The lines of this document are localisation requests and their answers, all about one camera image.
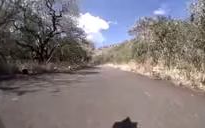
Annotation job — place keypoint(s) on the bushy hillside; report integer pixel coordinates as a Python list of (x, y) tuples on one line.
[(111, 53)]

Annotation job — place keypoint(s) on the grey asphalt road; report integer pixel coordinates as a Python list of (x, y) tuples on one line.
[(106, 96)]

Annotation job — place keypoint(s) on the dry leafy verge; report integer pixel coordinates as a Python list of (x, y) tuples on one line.
[(43, 68)]

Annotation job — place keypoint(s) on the dry grass verge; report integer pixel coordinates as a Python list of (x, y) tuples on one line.
[(163, 75)]

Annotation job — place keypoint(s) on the robot's own part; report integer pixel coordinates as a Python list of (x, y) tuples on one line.
[(125, 123)]

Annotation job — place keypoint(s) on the row of bare trees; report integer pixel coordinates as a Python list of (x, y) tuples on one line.
[(43, 36)]

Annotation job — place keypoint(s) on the row of dry bushes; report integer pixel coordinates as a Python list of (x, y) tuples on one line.
[(176, 43)]

